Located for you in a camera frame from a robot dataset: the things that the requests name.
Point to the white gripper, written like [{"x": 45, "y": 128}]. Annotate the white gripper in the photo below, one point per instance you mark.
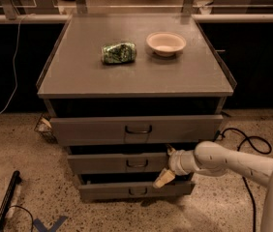
[{"x": 174, "y": 162}]

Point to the grey drawer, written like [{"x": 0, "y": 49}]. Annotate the grey drawer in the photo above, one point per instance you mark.
[
  {"x": 106, "y": 191},
  {"x": 135, "y": 130},
  {"x": 119, "y": 159}
]

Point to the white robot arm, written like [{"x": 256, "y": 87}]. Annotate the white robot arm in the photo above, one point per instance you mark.
[{"x": 211, "y": 159}]

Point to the grey bottom drawer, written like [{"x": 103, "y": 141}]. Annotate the grey bottom drawer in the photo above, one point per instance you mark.
[{"x": 106, "y": 191}]

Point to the grey drawer cabinet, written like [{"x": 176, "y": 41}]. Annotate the grey drawer cabinet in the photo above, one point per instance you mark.
[{"x": 77, "y": 84}]

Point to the grey top drawer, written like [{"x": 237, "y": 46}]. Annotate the grey top drawer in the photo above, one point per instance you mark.
[{"x": 135, "y": 130}]

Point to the white paper bowl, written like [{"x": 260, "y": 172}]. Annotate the white paper bowl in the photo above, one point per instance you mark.
[{"x": 165, "y": 44}]

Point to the black bar on floor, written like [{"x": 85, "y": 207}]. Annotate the black bar on floor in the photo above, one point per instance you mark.
[{"x": 8, "y": 197}]

